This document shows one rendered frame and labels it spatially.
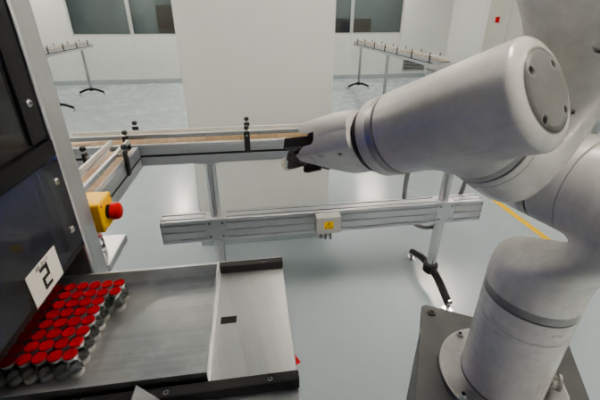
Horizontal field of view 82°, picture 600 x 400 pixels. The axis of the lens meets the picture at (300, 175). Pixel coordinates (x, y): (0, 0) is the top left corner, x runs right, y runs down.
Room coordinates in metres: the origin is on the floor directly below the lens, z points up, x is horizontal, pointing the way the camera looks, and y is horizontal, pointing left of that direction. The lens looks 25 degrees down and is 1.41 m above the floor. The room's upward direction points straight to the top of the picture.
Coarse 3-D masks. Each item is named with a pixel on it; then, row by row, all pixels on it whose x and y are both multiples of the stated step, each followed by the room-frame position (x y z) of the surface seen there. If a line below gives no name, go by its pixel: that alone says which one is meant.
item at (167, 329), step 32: (128, 288) 0.57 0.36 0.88; (160, 288) 0.57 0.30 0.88; (192, 288) 0.57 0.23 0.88; (128, 320) 0.48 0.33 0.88; (160, 320) 0.48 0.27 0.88; (192, 320) 0.48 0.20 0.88; (96, 352) 0.41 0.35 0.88; (128, 352) 0.41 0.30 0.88; (160, 352) 0.41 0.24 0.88; (192, 352) 0.41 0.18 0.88; (32, 384) 0.36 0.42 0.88; (64, 384) 0.36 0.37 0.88; (96, 384) 0.33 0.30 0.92; (128, 384) 0.34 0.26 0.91; (160, 384) 0.34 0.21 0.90
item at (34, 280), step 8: (48, 256) 0.47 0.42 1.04; (56, 256) 0.49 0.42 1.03; (40, 264) 0.44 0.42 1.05; (48, 264) 0.46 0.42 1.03; (56, 264) 0.48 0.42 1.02; (32, 272) 0.42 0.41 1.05; (56, 272) 0.47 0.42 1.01; (32, 280) 0.42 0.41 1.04; (40, 280) 0.43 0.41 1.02; (48, 280) 0.45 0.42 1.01; (56, 280) 0.46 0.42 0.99; (32, 288) 0.41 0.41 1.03; (40, 288) 0.42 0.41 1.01; (48, 288) 0.44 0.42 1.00; (32, 296) 0.40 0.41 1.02; (40, 296) 0.42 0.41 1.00; (40, 304) 0.41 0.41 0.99
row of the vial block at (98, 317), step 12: (108, 288) 0.52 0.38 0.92; (96, 300) 0.49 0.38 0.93; (108, 300) 0.50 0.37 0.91; (96, 312) 0.46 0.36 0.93; (108, 312) 0.49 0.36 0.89; (84, 324) 0.43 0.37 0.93; (96, 324) 0.44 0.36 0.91; (84, 336) 0.41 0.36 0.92; (96, 336) 0.44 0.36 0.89; (72, 348) 0.38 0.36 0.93; (84, 348) 0.39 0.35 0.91; (72, 360) 0.37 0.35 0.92; (84, 360) 0.39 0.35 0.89; (72, 372) 0.36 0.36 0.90
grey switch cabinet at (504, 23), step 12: (492, 0) 7.04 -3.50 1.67; (504, 0) 6.70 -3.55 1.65; (492, 12) 6.97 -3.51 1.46; (504, 12) 6.63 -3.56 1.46; (516, 12) 6.34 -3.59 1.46; (492, 24) 6.90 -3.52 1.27; (504, 24) 6.56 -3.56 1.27; (516, 24) 6.28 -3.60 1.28; (492, 36) 6.83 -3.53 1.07; (504, 36) 6.49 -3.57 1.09; (516, 36) 6.21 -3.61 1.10
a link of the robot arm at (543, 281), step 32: (576, 160) 0.35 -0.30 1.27; (544, 192) 0.35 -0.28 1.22; (576, 192) 0.32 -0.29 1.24; (576, 224) 0.32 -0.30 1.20; (512, 256) 0.38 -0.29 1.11; (544, 256) 0.35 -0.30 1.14; (576, 256) 0.31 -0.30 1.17; (512, 288) 0.35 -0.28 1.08; (544, 288) 0.33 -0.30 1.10; (576, 288) 0.31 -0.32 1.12; (544, 320) 0.32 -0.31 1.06; (576, 320) 0.32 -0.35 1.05
